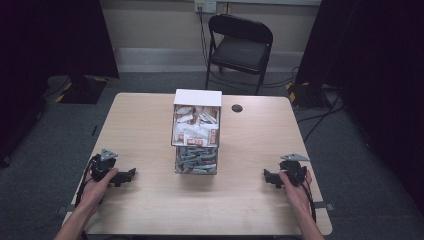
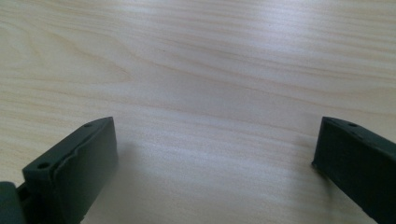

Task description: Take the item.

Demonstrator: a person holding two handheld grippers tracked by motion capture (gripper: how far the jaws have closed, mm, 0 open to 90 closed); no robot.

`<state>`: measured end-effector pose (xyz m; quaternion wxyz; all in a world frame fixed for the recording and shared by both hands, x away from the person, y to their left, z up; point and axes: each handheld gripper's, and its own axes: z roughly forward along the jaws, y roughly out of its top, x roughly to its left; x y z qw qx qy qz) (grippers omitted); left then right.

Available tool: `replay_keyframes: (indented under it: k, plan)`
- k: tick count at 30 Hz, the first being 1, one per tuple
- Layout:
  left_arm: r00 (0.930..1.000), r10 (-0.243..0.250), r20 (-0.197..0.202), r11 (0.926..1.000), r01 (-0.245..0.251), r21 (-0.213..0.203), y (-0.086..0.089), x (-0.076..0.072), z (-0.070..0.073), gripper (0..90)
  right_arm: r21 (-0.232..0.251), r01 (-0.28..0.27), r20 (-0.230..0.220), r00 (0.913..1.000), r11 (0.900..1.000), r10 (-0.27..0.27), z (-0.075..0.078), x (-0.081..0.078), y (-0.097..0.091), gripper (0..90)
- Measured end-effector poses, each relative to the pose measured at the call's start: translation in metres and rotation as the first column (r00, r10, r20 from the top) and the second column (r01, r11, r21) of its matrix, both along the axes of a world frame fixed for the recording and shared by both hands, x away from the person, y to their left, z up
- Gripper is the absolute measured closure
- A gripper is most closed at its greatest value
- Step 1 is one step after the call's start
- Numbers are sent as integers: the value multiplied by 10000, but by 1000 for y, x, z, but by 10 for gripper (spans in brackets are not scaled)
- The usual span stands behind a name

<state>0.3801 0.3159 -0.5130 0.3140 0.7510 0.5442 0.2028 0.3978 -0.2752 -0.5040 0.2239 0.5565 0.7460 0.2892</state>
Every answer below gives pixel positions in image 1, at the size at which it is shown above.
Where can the black stand base striped tape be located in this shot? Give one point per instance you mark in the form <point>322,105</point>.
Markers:
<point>81,90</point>
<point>305,95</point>

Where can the grey table clamp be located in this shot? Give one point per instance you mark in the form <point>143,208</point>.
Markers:
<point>65,209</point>
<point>324,205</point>

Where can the person's right hand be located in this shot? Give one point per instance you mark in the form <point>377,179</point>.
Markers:
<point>296,193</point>

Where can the pile of white brown packets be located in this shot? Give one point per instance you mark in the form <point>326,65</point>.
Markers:
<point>196,128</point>

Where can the black folding chair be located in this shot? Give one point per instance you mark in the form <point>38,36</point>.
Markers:
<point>240,53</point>

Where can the pile of grey packets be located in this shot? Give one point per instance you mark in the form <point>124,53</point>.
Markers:
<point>196,160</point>

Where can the white box of packets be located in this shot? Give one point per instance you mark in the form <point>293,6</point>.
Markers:
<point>197,97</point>

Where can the black curtain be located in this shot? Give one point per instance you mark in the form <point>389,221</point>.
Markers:
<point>370,66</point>
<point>56,43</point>

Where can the white wall outlet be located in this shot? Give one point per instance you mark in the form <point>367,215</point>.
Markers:
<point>205,6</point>

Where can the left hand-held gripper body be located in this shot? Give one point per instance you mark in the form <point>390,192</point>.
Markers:
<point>101,163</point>

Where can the person's left hand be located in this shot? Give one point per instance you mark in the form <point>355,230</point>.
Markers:
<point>95,191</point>

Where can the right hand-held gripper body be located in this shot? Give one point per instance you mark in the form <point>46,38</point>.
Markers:
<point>295,166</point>

